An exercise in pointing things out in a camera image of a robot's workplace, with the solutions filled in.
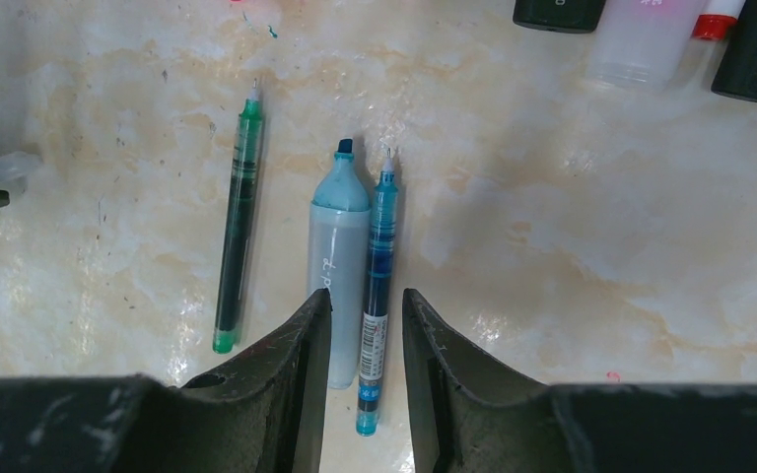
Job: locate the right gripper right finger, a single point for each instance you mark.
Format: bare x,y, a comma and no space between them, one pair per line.
469,412

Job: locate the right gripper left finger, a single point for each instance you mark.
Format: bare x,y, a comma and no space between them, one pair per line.
260,411

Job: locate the clear blue pen cap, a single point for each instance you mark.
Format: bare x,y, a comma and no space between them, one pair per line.
15,169

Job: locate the black gel pen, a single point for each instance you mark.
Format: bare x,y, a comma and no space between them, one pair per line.
238,222

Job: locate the light blue eraser bar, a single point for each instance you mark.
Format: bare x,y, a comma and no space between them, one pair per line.
340,219

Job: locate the pale purple highlighter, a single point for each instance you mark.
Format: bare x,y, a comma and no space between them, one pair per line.
639,43

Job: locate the black highlighter orange cap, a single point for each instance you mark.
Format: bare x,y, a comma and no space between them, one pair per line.
559,16

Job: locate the white marker red cap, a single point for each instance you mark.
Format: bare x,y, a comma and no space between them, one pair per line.
717,19

